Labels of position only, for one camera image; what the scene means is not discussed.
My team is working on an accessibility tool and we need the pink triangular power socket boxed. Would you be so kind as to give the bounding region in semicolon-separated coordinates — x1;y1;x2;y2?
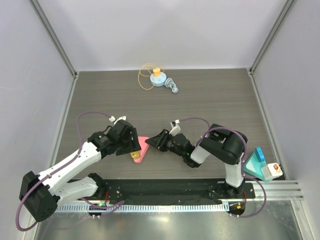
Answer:
132;136;150;164

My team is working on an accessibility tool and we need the yellow cube plug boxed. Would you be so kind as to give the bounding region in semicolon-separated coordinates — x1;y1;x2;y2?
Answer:
130;151;140;160

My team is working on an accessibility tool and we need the teal triangular power socket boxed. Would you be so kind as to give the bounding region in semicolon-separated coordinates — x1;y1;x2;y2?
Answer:
243;150;267;181

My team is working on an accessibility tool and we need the blue plug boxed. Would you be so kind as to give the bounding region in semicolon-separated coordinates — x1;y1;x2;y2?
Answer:
254;147;265;163

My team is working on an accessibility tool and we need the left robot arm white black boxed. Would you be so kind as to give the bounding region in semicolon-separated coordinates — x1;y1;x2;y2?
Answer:
19;119;141;223

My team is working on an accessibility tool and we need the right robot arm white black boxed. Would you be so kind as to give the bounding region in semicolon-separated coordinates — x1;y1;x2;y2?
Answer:
145;121;248;198

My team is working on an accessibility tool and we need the white cube plug with sticker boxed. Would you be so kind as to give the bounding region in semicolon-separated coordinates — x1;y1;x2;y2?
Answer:
260;162;283;182

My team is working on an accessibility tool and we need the round light blue power strip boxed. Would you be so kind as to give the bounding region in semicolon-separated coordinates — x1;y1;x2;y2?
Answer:
149;72;167;87

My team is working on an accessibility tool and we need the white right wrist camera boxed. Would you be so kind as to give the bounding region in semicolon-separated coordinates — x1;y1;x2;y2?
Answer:
169;119;181;137

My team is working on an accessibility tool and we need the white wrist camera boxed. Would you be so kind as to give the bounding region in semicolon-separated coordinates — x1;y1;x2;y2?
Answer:
109;115;127;125
169;119;181;137

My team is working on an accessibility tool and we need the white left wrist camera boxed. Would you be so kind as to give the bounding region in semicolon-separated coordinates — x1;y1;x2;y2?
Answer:
109;115;127;125

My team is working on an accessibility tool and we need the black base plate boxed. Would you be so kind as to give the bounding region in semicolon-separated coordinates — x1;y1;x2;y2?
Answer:
74;177;256;201

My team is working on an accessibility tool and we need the slotted cable duct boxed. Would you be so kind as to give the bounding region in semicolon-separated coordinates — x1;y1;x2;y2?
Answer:
55;202;229;214

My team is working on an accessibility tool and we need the yellow charging cable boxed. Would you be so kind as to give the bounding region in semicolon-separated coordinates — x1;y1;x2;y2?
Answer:
137;62;166;91

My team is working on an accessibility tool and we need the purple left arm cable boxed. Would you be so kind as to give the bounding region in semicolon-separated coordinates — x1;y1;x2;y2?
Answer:
15;111;126;232

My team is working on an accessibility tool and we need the aluminium frame rail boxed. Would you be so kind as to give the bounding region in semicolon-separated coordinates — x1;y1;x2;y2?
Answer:
29;0;77;78

